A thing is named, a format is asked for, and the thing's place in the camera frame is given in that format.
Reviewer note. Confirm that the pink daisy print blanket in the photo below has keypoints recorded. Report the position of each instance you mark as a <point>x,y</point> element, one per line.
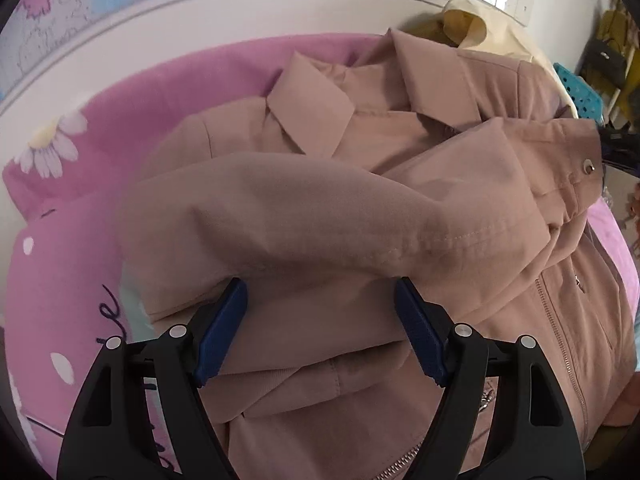
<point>75,260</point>

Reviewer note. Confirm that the dusty pink zip jacket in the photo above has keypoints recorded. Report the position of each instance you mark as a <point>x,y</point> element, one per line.
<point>300,210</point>

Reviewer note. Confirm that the dark chair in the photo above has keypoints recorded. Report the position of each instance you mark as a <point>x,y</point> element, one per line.
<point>605,67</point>

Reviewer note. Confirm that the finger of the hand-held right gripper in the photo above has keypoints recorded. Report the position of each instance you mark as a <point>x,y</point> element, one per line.
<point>622,137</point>

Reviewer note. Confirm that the teal plastic basket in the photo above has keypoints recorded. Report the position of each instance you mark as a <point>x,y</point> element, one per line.
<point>580,92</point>

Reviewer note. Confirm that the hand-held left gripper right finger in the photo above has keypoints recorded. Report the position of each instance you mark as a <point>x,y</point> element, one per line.
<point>420,335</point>

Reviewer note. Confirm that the cream garment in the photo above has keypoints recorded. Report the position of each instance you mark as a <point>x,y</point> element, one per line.
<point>500,35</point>

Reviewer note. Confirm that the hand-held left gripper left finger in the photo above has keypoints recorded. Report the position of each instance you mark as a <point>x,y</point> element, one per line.
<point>220,330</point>

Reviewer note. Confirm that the colourful wall map poster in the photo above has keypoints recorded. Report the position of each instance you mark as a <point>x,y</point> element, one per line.
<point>75,25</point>

